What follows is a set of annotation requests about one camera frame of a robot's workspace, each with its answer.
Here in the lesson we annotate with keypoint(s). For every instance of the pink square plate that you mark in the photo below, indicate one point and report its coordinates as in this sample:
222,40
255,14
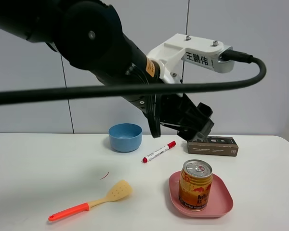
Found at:
220,200

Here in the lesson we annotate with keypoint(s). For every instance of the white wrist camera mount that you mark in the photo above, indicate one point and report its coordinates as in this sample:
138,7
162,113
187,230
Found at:
202,52

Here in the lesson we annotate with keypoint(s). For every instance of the red white marker pen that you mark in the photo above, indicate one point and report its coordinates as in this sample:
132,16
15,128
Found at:
158,152

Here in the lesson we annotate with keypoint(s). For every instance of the gold energy drink can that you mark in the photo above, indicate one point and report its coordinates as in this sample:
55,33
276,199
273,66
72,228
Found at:
195,184

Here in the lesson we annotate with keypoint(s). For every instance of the brown cardboard box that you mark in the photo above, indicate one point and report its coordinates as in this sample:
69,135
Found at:
213,145

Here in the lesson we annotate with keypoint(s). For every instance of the yellow spatula orange handle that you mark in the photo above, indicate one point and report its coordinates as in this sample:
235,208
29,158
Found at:
120,190

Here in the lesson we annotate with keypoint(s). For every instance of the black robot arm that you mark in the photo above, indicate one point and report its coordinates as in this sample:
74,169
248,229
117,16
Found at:
88,33

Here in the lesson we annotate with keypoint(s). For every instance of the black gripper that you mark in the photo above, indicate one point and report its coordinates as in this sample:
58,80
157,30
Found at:
168,105

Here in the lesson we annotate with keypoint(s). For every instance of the blue bowl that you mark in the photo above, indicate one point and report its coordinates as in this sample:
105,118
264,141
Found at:
125,137

